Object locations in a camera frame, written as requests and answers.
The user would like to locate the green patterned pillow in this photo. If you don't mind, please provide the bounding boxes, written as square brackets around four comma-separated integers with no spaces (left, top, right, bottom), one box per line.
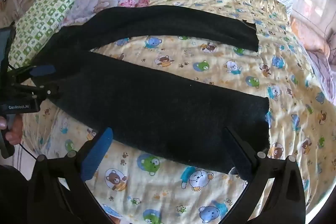
[8,0,79,67]

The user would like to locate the black pants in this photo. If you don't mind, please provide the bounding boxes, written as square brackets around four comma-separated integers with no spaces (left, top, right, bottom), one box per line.
[29,5,271,181]

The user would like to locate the thin black cable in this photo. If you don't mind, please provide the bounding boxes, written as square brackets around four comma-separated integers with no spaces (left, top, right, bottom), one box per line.
[18,143,40,161]

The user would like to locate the person's left hand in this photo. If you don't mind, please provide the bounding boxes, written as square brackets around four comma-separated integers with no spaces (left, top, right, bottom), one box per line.
[0,115,24,147]

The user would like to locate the pink blanket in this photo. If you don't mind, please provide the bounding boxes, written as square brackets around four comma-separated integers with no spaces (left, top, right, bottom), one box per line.
[290,17,336,104]

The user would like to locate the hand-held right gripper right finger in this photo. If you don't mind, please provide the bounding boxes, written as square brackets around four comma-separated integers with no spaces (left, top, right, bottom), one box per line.
[223,127,307,224]

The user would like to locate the yellow bear print bedsheet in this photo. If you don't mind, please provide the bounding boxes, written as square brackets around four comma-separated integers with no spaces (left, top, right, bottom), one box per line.
[16,0,336,224]

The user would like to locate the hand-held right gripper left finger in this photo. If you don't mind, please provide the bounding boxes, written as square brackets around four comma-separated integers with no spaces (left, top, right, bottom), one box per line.
[26,127,116,224]

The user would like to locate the person's dark clothing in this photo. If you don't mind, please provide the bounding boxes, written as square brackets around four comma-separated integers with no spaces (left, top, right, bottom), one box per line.
[0,164,29,224]

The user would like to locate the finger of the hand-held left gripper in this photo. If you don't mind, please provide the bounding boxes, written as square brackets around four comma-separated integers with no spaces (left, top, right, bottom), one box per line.
[14,84,60,99]
[8,64,57,83]

